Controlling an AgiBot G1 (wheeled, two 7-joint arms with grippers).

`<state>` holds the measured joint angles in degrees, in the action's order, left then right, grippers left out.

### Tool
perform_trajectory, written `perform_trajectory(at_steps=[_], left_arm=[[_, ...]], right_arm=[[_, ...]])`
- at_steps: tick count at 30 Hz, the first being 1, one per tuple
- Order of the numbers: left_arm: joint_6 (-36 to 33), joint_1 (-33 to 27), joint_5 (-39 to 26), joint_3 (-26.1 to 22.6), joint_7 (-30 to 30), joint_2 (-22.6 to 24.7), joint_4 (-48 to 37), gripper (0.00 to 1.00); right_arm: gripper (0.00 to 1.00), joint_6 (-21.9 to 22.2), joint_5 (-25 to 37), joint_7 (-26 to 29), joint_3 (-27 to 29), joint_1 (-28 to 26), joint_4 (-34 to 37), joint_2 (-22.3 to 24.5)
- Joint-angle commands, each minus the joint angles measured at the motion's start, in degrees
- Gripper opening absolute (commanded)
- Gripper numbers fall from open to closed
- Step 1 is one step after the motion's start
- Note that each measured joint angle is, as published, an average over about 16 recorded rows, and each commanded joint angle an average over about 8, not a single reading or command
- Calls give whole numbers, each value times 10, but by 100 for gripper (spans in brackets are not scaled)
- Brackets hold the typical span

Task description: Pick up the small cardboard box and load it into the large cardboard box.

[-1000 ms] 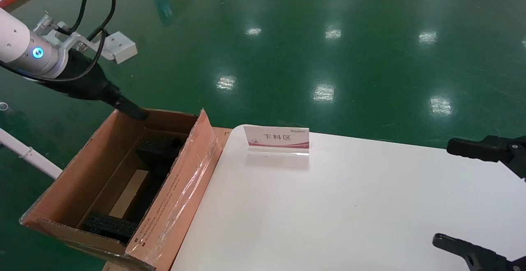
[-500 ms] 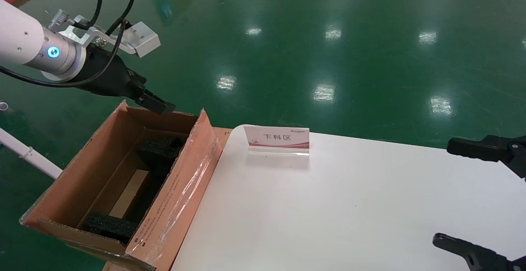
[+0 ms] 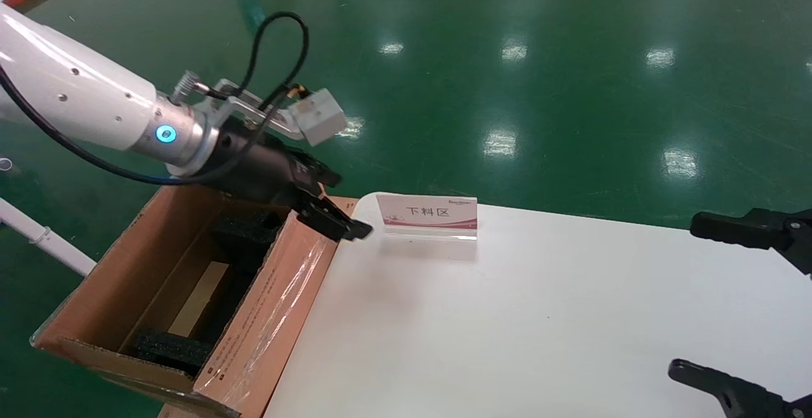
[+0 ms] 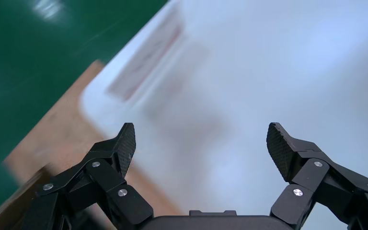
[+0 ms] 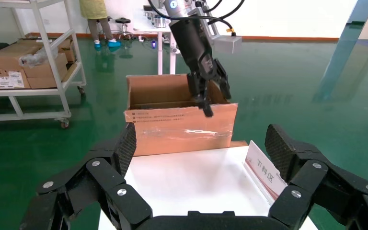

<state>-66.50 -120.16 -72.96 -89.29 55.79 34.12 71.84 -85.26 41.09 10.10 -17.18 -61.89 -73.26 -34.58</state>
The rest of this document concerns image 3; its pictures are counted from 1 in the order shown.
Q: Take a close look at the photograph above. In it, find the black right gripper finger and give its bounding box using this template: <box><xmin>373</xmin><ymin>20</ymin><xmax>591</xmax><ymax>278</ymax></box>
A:
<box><xmin>690</xmin><ymin>209</ymin><xmax>812</xmax><ymax>279</ymax></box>
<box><xmin>668</xmin><ymin>359</ymin><xmax>812</xmax><ymax>418</ymax></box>

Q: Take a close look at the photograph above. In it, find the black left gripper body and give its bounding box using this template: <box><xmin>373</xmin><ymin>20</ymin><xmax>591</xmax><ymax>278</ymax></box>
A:
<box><xmin>203</xmin><ymin>117</ymin><xmax>331</xmax><ymax>209</ymax></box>

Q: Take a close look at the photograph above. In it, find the black foam insert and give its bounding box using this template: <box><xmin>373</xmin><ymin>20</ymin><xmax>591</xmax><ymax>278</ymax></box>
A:
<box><xmin>209</xmin><ymin>210</ymin><xmax>286</xmax><ymax>268</ymax></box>
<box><xmin>121</xmin><ymin>329</ymin><xmax>213</xmax><ymax>377</ymax></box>

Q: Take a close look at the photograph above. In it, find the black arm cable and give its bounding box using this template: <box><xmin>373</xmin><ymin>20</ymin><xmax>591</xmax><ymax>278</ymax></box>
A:
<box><xmin>0</xmin><ymin>12</ymin><xmax>310</xmax><ymax>185</ymax></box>

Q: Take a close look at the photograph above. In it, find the white pipe with clamp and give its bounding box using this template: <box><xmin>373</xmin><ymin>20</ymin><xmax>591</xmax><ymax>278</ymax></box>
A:
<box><xmin>0</xmin><ymin>197</ymin><xmax>97</xmax><ymax>277</ymax></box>

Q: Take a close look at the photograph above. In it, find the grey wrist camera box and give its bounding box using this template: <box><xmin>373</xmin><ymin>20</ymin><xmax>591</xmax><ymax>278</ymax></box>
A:
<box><xmin>289</xmin><ymin>88</ymin><xmax>347</xmax><ymax>147</ymax></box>

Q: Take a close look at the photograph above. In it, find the silver camera mounting bracket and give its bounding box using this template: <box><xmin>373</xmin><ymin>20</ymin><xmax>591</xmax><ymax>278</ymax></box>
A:
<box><xmin>173</xmin><ymin>70</ymin><xmax>305</xmax><ymax>144</ymax></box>

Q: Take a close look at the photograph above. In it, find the large open cardboard box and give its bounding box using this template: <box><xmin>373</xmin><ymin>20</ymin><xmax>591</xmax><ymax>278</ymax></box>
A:
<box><xmin>30</xmin><ymin>180</ymin><xmax>361</xmax><ymax>418</ymax></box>

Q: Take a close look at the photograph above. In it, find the acrylic sign with pink label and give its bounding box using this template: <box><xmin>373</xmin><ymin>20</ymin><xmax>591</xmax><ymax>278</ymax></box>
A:
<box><xmin>376</xmin><ymin>193</ymin><xmax>479</xmax><ymax>242</ymax></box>

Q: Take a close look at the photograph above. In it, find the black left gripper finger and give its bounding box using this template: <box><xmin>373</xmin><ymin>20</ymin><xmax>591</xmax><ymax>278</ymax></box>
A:
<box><xmin>295</xmin><ymin>193</ymin><xmax>374</xmax><ymax>242</ymax></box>
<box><xmin>295</xmin><ymin>152</ymin><xmax>343</xmax><ymax>189</ymax></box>

